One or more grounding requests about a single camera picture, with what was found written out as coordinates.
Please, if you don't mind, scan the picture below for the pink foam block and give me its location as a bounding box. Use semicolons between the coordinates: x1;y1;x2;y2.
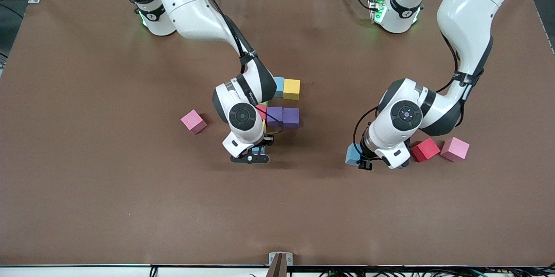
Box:
440;137;470;163
181;109;208;135

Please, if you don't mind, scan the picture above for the purple foam block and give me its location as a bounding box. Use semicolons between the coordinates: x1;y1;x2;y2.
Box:
266;106;284;127
282;108;300;129

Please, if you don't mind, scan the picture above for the small metal bracket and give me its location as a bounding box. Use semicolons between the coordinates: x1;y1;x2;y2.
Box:
268;252;293;277

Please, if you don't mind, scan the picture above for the white table frame rail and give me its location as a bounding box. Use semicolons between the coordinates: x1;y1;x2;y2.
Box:
0;265;555;277

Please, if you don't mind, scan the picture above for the large table mat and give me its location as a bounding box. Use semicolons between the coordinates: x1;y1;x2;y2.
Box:
0;0;555;267

